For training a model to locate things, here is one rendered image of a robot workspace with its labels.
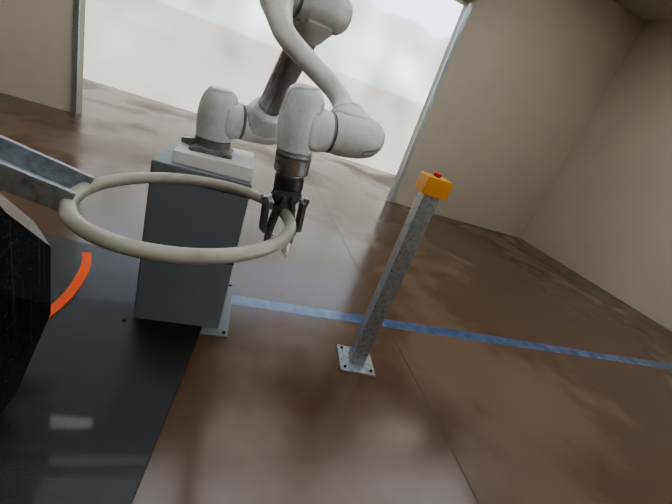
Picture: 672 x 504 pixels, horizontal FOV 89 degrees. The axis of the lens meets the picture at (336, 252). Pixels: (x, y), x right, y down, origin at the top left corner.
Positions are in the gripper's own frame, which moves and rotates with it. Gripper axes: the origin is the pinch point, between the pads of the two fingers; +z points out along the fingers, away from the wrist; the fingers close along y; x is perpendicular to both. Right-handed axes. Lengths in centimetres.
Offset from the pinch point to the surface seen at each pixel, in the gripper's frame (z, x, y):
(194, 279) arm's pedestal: 52, -67, 6
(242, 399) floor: 83, -18, -6
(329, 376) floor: 86, -20, -52
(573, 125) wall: -95, -259, -671
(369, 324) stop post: 60, -24, -72
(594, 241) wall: 73, -124, -632
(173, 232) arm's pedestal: 29, -71, 15
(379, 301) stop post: 45, -23, -73
